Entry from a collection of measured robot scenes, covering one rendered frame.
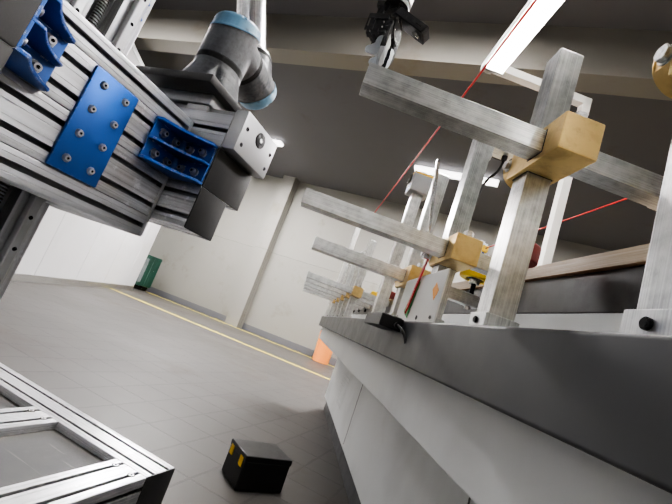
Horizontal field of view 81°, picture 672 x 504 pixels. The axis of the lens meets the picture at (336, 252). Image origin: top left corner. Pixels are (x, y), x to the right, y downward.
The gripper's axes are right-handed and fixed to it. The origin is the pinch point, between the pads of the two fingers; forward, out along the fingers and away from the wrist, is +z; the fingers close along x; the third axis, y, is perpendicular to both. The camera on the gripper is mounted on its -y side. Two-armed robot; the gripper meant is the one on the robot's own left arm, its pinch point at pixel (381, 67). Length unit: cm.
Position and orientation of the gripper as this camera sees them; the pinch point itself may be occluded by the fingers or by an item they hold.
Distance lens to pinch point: 114.5
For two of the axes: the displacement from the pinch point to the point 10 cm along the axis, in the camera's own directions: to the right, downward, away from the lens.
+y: -9.0, -2.5, 3.6
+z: -3.3, 9.3, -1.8
